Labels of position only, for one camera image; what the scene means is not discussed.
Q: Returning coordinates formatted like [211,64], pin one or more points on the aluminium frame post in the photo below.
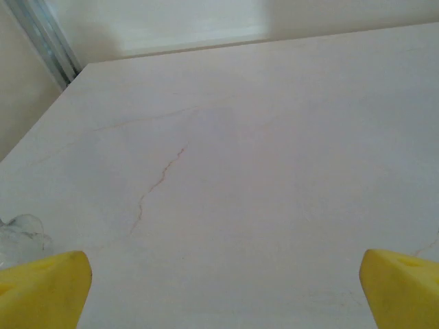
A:
[51,44]

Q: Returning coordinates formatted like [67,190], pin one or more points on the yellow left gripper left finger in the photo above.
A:
[41,294]

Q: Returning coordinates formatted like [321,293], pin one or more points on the clear glass object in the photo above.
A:
[20,236]

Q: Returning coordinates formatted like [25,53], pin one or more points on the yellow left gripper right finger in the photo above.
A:
[401,294]

